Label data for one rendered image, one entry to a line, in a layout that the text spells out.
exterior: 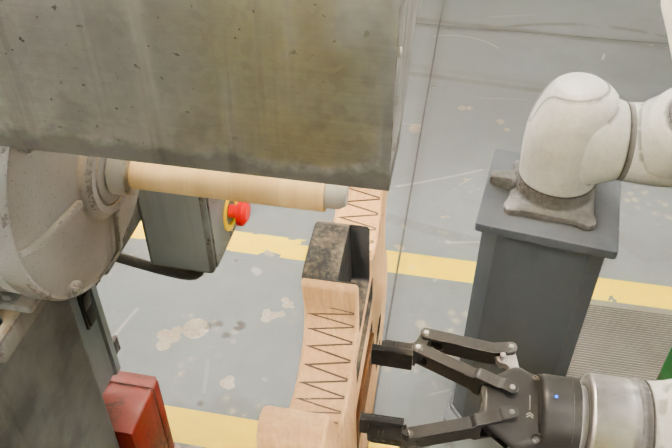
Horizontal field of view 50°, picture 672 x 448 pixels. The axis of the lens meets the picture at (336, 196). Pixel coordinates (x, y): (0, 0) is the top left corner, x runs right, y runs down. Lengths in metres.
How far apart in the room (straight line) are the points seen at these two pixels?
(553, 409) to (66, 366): 0.65
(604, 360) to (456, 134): 1.18
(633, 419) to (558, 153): 0.78
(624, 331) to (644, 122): 1.01
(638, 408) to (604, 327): 1.59
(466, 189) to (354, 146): 2.29
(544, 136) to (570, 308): 0.40
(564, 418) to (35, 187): 0.50
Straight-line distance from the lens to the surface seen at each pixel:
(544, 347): 1.71
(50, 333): 1.00
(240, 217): 1.03
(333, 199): 0.62
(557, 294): 1.59
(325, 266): 0.55
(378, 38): 0.37
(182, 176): 0.65
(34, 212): 0.62
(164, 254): 1.04
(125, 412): 1.30
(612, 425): 0.72
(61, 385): 1.06
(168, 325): 2.23
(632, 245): 2.62
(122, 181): 0.67
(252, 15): 0.38
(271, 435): 0.48
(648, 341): 2.32
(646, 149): 1.43
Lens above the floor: 1.65
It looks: 39 degrees down
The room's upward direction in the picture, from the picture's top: straight up
